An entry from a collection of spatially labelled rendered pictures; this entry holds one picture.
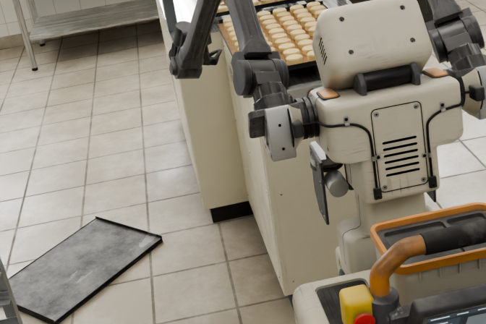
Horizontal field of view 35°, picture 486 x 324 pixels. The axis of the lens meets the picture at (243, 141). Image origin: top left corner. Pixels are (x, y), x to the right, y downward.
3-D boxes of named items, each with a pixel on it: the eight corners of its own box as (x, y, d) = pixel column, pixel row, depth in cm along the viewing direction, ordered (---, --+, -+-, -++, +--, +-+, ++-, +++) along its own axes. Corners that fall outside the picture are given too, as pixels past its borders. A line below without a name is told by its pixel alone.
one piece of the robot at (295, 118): (304, 107, 150) (289, 110, 150) (312, 160, 153) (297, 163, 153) (291, 93, 162) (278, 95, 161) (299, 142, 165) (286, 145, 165)
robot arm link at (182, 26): (171, 77, 219) (200, 77, 222) (176, 43, 212) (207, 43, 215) (163, 54, 227) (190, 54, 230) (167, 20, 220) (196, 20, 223)
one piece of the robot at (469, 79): (475, 126, 156) (488, 124, 156) (471, 74, 153) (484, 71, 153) (450, 111, 168) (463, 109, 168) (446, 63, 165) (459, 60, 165)
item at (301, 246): (249, 217, 329) (217, 15, 291) (327, 200, 332) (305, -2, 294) (286, 317, 266) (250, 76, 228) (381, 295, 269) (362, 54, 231)
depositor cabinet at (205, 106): (178, 115, 441) (149, -30, 406) (300, 90, 448) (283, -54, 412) (207, 228, 326) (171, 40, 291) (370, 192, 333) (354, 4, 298)
